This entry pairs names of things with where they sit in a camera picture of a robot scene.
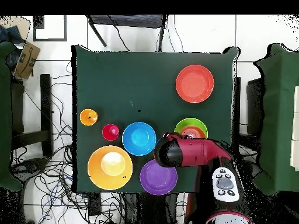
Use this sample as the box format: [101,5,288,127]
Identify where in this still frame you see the blue bowl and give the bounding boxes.
[121,121,157,156]

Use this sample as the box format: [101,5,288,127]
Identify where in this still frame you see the black square frame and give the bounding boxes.
[33,15,68,42]

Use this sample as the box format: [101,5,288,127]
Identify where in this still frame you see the purple bowl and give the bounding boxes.
[139,159,178,196]

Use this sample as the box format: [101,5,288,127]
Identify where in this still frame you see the cardboard box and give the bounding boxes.
[13,41,41,80]

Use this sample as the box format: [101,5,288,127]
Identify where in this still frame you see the white papers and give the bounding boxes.
[290,85,299,172]

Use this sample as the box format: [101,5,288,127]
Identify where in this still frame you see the black power strip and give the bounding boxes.
[87,193,102,215]

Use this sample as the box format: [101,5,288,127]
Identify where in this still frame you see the green bowl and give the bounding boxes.
[173,117,208,139]

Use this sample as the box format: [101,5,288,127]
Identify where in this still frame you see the red cup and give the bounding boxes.
[102,123,120,142]

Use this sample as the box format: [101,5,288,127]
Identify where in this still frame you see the small orange bowl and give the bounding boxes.
[179,125,207,140]

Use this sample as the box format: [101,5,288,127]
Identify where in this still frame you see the wide shallow orange bowl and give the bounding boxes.
[175,64,215,104]

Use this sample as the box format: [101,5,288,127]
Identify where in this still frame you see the black metal stand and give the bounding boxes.
[10,73,53,157]

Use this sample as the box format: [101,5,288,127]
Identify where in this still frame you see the dark grey chair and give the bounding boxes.
[86,15,168,52]

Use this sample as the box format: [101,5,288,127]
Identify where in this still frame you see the tangled floor cables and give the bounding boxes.
[10,60,131,224]

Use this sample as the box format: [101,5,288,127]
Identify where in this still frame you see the black box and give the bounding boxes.
[246,78,265,136]

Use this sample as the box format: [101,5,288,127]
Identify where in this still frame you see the blue fabric bundle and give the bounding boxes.
[0,24,25,45]

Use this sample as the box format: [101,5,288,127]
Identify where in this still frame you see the green clothed side table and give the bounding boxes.
[253,43,299,195]
[0,41,24,192]

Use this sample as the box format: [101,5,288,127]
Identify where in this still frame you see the large yellow bowl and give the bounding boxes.
[87,145,133,191]

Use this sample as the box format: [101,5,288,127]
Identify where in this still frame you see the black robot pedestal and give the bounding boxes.
[123,192,178,224]

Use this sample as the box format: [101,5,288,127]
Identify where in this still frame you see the stepped orange-yellow cup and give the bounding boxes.
[79,108,99,127]

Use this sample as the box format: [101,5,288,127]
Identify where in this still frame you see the dark green tablecloth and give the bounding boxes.
[71,44,241,194]

